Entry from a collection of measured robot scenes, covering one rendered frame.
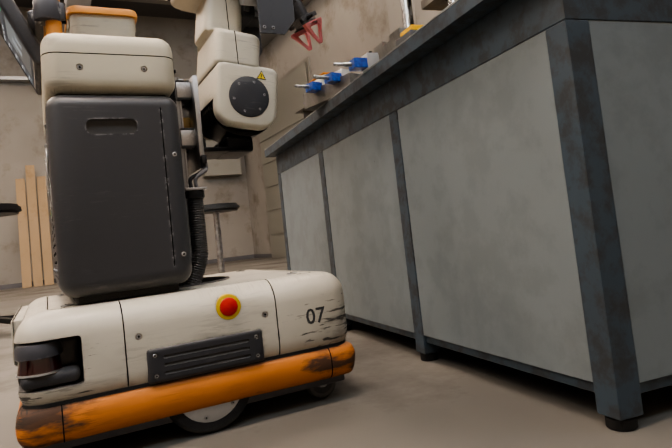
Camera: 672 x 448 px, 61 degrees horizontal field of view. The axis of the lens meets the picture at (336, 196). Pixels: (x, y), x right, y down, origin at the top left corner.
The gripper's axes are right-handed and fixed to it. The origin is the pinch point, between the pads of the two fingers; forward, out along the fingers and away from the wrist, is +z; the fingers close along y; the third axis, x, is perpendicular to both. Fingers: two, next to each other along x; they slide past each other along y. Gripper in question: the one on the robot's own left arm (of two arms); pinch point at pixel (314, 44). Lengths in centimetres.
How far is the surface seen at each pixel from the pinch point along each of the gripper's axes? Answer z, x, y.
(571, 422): 83, 50, -96
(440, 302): 73, 36, -53
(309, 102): 16.0, 7.7, 7.9
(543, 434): 80, 57, -97
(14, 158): -141, 44, 1002
